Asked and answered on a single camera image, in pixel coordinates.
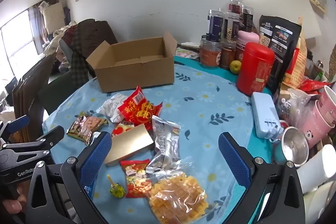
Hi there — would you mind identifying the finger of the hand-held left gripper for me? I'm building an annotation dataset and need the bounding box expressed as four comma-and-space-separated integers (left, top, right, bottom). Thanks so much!
0, 115, 30, 143
1, 126, 65, 159

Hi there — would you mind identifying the white snack packet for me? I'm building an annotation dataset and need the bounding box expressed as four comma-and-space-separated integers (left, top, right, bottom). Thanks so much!
98, 93, 126, 123

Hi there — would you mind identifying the grey chair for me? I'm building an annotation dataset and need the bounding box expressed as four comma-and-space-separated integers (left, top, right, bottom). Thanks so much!
58, 39, 76, 67

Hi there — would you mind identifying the brown jacket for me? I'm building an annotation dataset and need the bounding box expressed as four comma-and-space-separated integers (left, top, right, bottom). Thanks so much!
76, 20, 118, 62

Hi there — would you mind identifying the pink canister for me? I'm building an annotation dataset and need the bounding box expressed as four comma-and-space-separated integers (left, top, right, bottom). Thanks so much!
235, 30, 260, 62

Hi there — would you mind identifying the red canister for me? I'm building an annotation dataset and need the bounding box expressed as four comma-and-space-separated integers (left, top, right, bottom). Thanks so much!
236, 42, 275, 96

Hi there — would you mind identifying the pile of clothes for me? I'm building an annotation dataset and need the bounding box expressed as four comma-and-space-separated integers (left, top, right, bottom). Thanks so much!
43, 21, 79, 56

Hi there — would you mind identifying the yellow apple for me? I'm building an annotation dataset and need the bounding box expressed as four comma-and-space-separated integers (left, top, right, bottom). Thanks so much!
229, 60, 242, 73

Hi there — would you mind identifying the brown cardboard box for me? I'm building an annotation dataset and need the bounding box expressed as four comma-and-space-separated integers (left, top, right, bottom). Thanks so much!
86, 31, 178, 93

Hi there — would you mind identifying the light blue power bank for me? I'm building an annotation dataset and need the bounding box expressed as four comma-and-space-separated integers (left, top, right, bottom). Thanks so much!
251, 92, 284, 140

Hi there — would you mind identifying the floral printed packet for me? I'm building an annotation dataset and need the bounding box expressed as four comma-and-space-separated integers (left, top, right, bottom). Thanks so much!
175, 48, 200, 60

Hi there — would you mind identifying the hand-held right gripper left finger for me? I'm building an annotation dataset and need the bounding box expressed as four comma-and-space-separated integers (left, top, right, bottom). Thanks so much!
25, 131, 113, 224

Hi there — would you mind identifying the white foam board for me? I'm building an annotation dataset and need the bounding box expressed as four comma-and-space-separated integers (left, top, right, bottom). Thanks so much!
247, 0, 322, 38

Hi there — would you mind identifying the clear jar of grains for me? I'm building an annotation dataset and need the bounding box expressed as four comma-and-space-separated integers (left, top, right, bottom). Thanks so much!
223, 13, 240, 42

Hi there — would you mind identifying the silver foil snack packet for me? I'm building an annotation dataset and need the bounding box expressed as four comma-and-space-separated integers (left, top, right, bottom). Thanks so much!
145, 115, 181, 174

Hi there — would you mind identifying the clear jar with black label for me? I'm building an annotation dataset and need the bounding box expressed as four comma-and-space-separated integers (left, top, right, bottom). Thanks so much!
240, 5, 254, 33

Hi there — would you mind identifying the purple curtain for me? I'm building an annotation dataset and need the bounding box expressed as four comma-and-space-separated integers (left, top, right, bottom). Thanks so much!
28, 6, 49, 43

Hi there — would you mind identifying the red snack bag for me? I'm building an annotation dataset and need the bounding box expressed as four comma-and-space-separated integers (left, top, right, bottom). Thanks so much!
299, 79, 336, 94

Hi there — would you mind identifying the person's left hand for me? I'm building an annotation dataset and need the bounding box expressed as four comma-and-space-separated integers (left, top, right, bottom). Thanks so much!
0, 182, 27, 215

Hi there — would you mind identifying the clear bag of yellow crackers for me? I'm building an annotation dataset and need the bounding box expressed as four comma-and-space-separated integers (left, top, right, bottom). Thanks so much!
146, 157, 237, 224

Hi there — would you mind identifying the jar of brown powder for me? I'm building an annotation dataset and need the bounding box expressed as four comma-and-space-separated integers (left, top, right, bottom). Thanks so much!
219, 42, 237, 70

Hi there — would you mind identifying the wide jar of orange powder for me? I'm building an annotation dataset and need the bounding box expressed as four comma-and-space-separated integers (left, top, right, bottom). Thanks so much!
200, 39, 222, 67

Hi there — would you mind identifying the small red heart packet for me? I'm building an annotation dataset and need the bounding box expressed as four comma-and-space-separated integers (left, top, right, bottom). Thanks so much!
112, 120, 135, 137

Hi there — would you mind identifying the brown snack packet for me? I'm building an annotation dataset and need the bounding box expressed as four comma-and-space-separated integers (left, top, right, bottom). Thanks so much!
66, 112, 109, 146

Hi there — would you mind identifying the clear jar with red contents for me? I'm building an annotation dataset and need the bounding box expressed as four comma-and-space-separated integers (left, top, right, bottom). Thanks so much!
228, 0, 243, 14

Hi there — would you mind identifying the dark green seat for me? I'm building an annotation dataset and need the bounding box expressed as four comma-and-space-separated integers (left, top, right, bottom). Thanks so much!
38, 72, 97, 114

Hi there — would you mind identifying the small red cartoon packet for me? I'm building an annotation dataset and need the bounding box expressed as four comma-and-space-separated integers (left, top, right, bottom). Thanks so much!
120, 158, 153, 199

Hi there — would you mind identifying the clear jar with blue label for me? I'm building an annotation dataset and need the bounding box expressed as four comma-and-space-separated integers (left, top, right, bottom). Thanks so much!
205, 9, 224, 42

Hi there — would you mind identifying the clear plastic bag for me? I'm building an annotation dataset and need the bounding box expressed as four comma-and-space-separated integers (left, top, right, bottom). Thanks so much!
278, 88, 319, 126

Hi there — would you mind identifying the gold box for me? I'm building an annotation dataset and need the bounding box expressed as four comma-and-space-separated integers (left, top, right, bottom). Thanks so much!
104, 123, 154, 167

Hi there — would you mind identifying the white chopstick packet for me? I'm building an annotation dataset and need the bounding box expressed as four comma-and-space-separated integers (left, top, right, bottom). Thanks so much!
181, 42, 201, 50

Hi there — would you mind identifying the black printed pouch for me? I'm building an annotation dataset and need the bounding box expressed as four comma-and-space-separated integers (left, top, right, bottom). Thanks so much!
259, 15, 302, 94

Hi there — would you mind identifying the stack of brown cardboard sheets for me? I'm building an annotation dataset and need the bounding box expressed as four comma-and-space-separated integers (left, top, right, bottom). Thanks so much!
12, 56, 57, 140

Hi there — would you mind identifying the green candy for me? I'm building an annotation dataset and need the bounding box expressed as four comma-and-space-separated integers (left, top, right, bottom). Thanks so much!
106, 174, 126, 198

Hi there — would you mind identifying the steel-lined teal cup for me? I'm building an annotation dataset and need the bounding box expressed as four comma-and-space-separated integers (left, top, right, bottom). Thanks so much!
273, 126, 310, 167

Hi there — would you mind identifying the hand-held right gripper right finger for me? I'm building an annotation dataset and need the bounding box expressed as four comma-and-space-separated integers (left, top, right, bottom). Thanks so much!
218, 132, 306, 224

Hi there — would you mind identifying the large red snack packet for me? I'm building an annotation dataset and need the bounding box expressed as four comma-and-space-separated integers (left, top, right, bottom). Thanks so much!
117, 85, 164, 131

